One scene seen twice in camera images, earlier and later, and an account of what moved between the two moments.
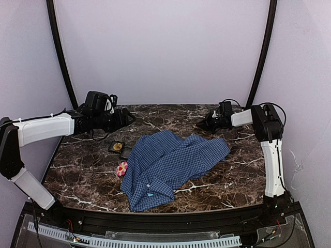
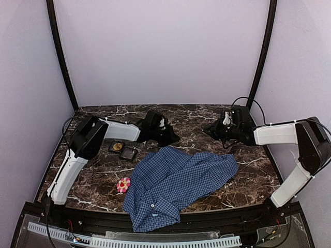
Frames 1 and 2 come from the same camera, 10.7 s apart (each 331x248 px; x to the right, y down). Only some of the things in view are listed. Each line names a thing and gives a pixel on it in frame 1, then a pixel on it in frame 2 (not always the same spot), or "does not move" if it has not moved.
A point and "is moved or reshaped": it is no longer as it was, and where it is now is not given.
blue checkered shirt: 159,160 is moved or reshaped
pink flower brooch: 121,169 → 123,185
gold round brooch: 117,146 does not move
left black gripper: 124,117 → 165,133
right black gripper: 210,123 → 220,129
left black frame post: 60,53 does not move
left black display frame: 111,148 does not move
